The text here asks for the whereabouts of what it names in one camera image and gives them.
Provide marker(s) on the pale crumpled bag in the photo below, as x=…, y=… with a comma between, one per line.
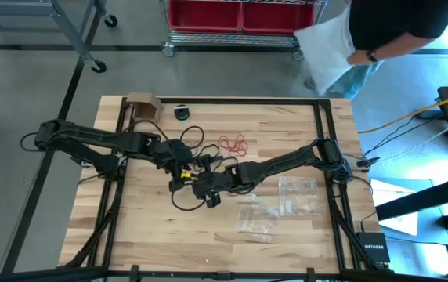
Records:
x=326, y=51

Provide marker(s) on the white paper sheet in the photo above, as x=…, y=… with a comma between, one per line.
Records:
x=402, y=225

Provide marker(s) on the yellow tag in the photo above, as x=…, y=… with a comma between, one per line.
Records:
x=186, y=175

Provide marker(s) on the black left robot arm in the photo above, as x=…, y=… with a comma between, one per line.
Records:
x=91, y=137

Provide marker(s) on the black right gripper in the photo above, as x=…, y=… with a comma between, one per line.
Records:
x=210, y=184

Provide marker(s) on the person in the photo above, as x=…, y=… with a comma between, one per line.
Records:
x=396, y=19

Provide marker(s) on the red rubber band tangle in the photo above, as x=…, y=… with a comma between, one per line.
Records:
x=232, y=148

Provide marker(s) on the flat clear plastic bag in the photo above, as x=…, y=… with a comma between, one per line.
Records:
x=298, y=192

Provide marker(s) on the red plastic bin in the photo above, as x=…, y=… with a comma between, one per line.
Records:
x=204, y=15
x=275, y=17

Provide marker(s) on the grey metal wheeled cart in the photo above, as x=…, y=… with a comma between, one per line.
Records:
x=73, y=37

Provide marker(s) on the dark wrist watch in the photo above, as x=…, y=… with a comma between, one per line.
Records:
x=372, y=56

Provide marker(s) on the small open cardboard box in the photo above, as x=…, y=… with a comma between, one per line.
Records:
x=145, y=111

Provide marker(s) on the clear plastic bag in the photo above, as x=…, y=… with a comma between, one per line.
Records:
x=298, y=192
x=257, y=219

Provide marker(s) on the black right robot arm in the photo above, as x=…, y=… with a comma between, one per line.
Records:
x=286, y=160

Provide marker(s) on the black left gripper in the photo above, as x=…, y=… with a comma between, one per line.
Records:
x=173, y=153

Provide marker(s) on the black Netgear network switch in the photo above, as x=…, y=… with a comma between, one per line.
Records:
x=373, y=246

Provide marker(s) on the black round puck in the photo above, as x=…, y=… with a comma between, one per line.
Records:
x=181, y=113

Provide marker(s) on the black wide rubber band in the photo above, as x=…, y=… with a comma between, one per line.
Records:
x=186, y=210
x=192, y=126
x=230, y=158

